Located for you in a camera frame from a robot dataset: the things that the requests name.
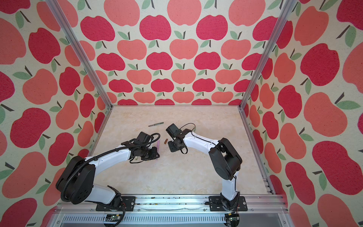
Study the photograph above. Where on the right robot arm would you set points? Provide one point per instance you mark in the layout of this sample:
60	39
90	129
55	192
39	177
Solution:
224	157

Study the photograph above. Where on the aluminium front rail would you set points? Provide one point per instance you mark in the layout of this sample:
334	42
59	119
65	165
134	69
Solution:
176	211

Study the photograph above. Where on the dark green pen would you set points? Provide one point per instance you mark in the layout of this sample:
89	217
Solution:
160	123

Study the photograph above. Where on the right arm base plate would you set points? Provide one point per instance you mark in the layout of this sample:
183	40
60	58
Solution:
220	203

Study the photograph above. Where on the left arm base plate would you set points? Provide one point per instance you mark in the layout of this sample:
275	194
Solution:
118	204

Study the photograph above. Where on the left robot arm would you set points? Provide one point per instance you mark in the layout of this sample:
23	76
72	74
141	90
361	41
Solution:
76	183

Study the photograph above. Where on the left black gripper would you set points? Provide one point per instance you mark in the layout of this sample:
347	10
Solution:
154	155

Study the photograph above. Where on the pink pen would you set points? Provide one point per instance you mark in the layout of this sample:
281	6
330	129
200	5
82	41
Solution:
158	146

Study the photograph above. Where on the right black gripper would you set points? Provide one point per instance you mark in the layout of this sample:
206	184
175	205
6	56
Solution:
171	148

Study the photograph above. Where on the right aluminium corner post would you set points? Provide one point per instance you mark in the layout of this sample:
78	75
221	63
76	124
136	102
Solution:
272	42

